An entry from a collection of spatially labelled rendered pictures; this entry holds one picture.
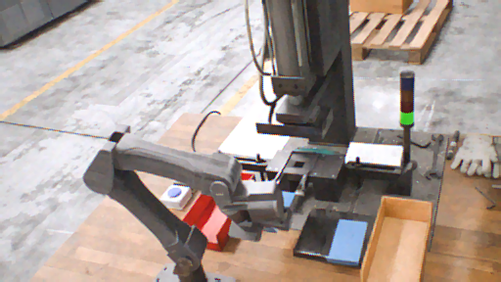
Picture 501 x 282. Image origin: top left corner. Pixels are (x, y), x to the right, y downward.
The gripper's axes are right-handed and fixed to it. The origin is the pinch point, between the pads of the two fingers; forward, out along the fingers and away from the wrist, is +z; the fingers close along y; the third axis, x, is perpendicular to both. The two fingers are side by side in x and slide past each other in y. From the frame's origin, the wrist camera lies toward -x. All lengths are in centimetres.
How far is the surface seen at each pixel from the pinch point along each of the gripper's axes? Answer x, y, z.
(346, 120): -9, 42, 27
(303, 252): -9.3, -2.3, 8.4
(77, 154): 206, 60, 159
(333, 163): -9.6, 24.3, 16.9
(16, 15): 424, 226, 229
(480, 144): -46, 42, 34
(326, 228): -12.4, 5.3, 12.9
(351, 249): -20.2, 0.7, 9.5
